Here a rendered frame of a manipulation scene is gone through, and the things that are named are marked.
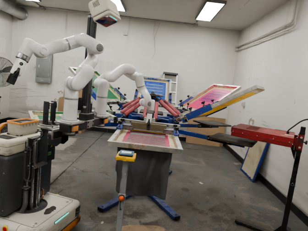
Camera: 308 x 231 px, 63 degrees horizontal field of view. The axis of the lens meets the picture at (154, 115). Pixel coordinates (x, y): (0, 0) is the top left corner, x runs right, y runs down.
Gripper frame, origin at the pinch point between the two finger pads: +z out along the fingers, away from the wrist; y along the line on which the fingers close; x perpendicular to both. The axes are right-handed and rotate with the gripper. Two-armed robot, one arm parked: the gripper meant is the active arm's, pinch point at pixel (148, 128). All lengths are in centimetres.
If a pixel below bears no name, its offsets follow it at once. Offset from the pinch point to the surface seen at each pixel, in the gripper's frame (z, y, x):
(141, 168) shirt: 25, 50, -1
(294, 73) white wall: -81, -124, 200
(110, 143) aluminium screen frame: 4, 60, -26
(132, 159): 7, 84, -7
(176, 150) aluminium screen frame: 4, 60, 24
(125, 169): 16, 79, -11
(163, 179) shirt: 32, 50, 18
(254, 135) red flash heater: -5, 2, 106
